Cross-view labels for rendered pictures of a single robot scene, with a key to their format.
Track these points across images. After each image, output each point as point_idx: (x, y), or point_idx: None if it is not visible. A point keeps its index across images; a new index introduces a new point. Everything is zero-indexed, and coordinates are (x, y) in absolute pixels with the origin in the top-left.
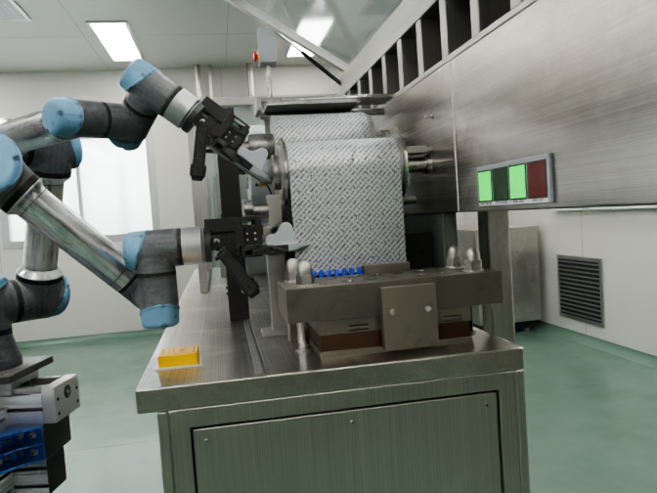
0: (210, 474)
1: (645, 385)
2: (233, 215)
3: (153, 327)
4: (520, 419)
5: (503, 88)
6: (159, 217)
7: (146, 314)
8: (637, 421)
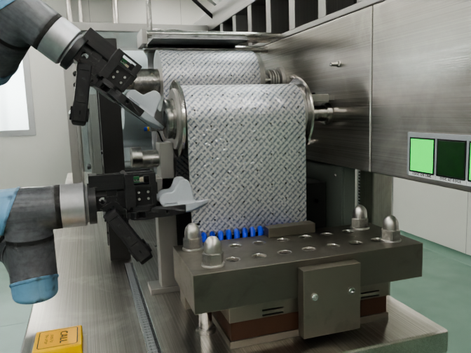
0: None
1: (427, 266)
2: (114, 153)
3: (26, 302)
4: None
5: (466, 46)
6: (35, 118)
7: (17, 288)
8: (427, 298)
